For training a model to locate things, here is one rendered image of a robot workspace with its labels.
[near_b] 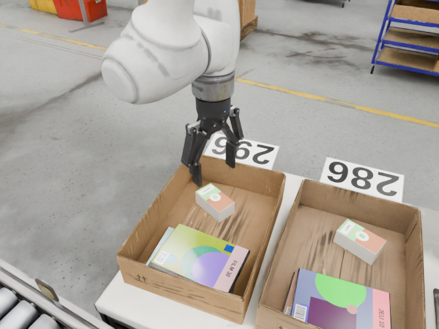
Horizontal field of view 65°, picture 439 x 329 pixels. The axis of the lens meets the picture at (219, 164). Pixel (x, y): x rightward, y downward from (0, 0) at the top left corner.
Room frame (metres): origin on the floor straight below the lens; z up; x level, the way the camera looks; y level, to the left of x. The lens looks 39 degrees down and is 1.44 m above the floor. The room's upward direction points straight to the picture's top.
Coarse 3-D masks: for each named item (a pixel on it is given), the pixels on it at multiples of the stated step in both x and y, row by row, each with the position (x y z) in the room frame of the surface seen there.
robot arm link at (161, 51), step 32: (160, 0) 0.48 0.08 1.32; (192, 0) 0.49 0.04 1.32; (128, 32) 0.49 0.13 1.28; (160, 32) 0.48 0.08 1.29; (192, 32) 0.50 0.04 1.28; (128, 64) 0.45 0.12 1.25; (160, 64) 0.46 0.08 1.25; (192, 64) 0.50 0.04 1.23; (128, 96) 0.44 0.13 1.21; (160, 96) 0.47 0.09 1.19
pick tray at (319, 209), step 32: (320, 192) 0.65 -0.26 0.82; (352, 192) 0.62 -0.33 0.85; (288, 224) 0.53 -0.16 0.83; (320, 224) 0.59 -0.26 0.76; (384, 224) 0.58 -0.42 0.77; (416, 224) 0.53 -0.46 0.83; (288, 256) 0.49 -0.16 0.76; (320, 256) 0.49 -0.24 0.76; (352, 256) 0.49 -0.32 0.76; (384, 256) 0.49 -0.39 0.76; (416, 256) 0.45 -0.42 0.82; (288, 288) 0.41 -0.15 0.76; (384, 288) 0.41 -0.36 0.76; (416, 288) 0.37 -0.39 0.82; (256, 320) 0.32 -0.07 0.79; (288, 320) 0.30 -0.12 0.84; (416, 320) 0.31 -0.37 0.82
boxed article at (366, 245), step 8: (344, 224) 0.56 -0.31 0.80; (352, 224) 0.56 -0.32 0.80; (336, 232) 0.53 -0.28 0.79; (344, 232) 0.53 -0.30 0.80; (352, 232) 0.53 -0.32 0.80; (360, 232) 0.53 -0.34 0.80; (368, 232) 0.53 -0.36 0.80; (336, 240) 0.53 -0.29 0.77; (344, 240) 0.52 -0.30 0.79; (352, 240) 0.51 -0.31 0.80; (360, 240) 0.51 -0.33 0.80; (368, 240) 0.51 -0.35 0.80; (376, 240) 0.51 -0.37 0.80; (384, 240) 0.51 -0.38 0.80; (344, 248) 0.51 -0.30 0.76; (352, 248) 0.50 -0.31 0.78; (360, 248) 0.49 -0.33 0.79; (368, 248) 0.48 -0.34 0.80; (376, 248) 0.48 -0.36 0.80; (360, 256) 0.49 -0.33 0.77; (368, 256) 0.48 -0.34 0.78; (376, 256) 0.47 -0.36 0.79
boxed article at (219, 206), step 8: (208, 184) 0.70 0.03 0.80; (200, 192) 0.67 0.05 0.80; (208, 192) 0.67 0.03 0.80; (216, 192) 0.67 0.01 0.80; (200, 200) 0.66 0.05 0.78; (208, 200) 0.64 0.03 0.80; (216, 200) 0.64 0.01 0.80; (224, 200) 0.64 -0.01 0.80; (232, 200) 0.64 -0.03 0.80; (208, 208) 0.63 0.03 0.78; (216, 208) 0.61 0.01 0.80; (224, 208) 0.61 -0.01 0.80; (232, 208) 0.63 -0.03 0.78; (216, 216) 0.60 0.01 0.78; (224, 216) 0.61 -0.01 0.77
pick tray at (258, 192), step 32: (224, 160) 0.75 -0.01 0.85; (160, 192) 0.62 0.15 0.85; (192, 192) 0.71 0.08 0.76; (224, 192) 0.71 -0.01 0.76; (256, 192) 0.71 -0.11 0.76; (160, 224) 0.59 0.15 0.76; (192, 224) 0.59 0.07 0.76; (224, 224) 0.59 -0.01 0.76; (256, 224) 0.59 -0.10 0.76; (128, 256) 0.46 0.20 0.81; (256, 256) 0.49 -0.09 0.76; (160, 288) 0.39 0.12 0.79; (192, 288) 0.37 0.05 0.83
